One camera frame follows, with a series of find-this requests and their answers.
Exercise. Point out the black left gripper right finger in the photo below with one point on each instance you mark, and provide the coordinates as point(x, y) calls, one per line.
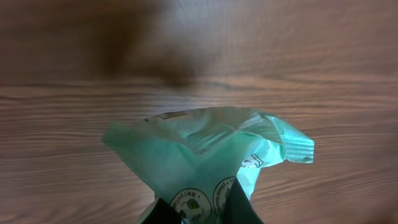
point(237, 208)

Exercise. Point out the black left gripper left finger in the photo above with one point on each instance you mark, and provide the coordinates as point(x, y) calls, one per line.
point(162, 213)

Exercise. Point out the teal wet wipes pack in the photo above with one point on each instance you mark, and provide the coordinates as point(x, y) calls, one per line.
point(190, 159)

